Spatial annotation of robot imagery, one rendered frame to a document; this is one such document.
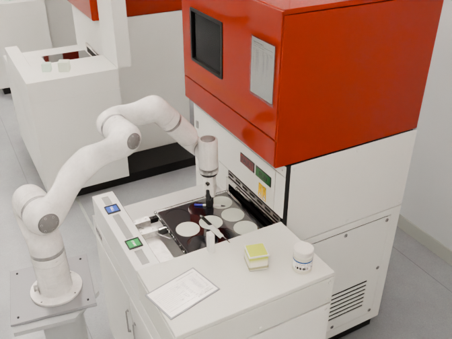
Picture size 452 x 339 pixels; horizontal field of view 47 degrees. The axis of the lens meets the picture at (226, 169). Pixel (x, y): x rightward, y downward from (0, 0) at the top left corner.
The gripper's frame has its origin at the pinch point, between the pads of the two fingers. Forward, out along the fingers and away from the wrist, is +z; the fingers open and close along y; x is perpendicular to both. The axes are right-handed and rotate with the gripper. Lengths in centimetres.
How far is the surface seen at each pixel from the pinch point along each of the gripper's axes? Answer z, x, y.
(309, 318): 15, -42, -51
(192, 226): 2.2, 5.7, -15.4
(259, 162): -22.4, -21.9, -2.0
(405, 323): 94, -105, 25
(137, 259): -4, 21, -45
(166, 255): 4.1, 13.5, -32.6
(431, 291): 94, -126, 52
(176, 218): 2.2, 13.3, -10.2
